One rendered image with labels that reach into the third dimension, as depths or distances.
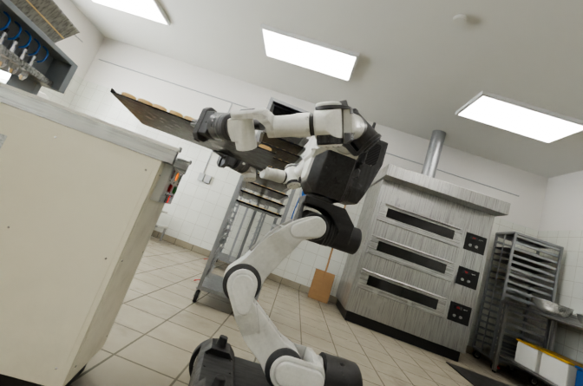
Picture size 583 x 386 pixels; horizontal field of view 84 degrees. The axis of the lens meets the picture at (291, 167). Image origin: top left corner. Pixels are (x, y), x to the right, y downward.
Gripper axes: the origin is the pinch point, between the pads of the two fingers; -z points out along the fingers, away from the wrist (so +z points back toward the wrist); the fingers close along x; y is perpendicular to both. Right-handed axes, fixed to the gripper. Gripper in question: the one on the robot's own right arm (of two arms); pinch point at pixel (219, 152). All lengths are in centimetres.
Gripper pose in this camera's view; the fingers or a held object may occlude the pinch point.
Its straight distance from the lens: 156.8
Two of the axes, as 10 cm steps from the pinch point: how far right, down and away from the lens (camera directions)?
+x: 3.3, -9.2, 1.9
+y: 7.8, 1.5, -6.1
